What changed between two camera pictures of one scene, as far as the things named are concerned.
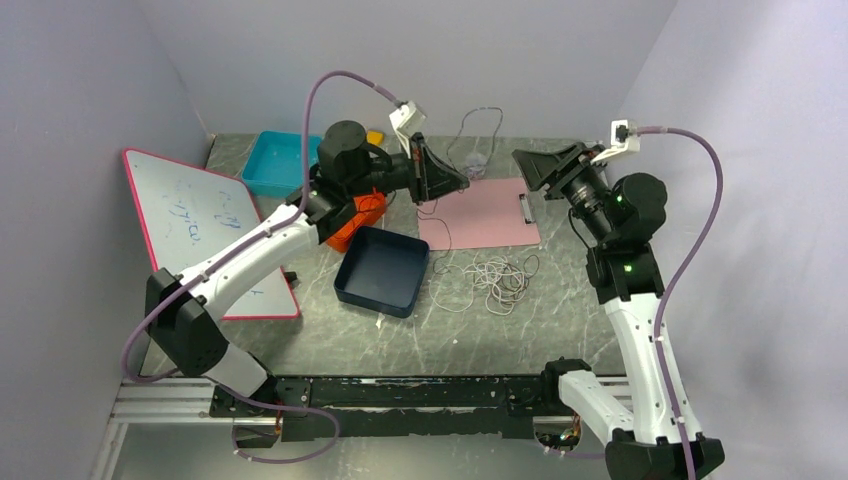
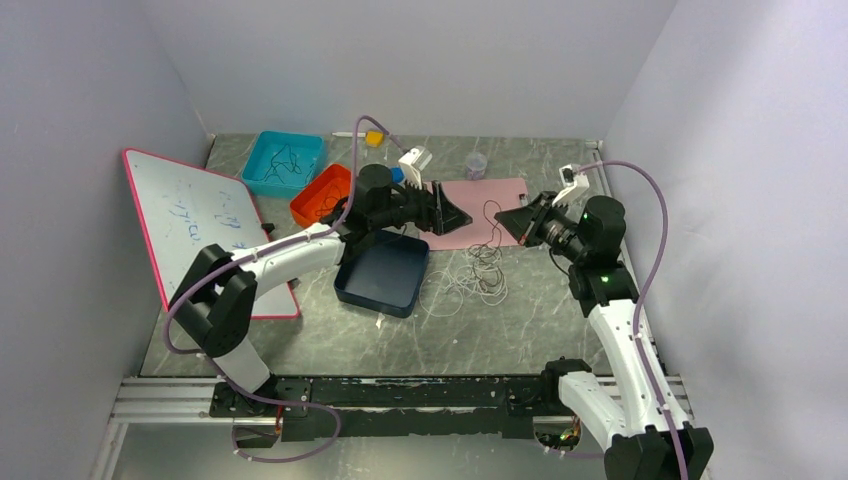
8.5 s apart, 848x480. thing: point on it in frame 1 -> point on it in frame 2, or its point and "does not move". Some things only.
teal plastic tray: x=274 y=164 does not move
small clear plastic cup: x=475 y=164 does not move
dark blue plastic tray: x=382 y=271 does not move
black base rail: x=390 y=408 does not move
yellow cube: x=375 y=137 does not move
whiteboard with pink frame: x=190 y=211 does not move
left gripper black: x=430 y=176 -> x=440 y=215
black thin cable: x=434 y=219 -> x=286 y=157
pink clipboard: x=489 y=212 does not move
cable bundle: x=501 y=284 -> x=480 y=275
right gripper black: x=537 y=165 -> x=523 y=223
